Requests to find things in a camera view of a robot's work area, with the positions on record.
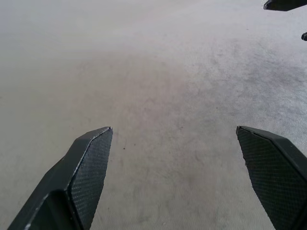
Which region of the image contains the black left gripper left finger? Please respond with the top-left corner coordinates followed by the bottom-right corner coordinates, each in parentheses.
top-left (7, 126), bottom-right (113, 230)

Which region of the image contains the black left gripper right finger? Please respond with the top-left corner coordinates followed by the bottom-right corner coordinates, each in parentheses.
top-left (236, 126), bottom-right (307, 230)

